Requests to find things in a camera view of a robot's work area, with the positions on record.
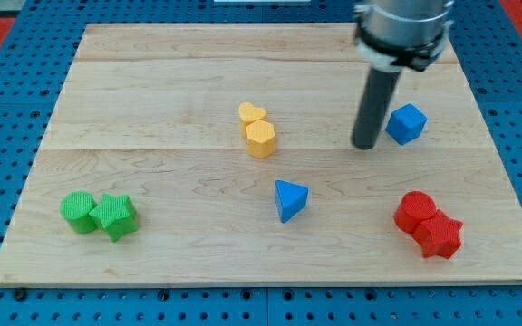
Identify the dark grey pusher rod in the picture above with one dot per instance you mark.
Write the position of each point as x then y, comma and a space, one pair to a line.
376, 98

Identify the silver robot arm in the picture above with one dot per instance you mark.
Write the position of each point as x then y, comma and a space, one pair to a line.
393, 35

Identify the blue cube block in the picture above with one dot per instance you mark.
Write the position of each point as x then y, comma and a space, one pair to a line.
406, 124

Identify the red cylinder block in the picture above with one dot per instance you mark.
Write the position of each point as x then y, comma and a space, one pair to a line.
415, 207

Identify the yellow hexagon block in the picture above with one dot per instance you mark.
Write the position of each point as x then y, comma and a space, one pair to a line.
260, 139

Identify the yellow heart block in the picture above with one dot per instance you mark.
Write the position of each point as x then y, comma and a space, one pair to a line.
248, 113

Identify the blue triangle block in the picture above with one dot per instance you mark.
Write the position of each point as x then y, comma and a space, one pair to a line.
290, 199

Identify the red star block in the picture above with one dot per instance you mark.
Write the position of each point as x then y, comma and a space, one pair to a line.
438, 236

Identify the wooden board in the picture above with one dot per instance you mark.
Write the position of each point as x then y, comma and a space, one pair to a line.
151, 111

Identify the green star block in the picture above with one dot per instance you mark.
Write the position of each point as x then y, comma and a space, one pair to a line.
115, 215

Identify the green cylinder block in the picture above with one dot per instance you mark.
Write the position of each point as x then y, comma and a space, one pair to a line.
75, 209

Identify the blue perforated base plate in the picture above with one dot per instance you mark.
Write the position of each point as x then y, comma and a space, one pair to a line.
34, 60

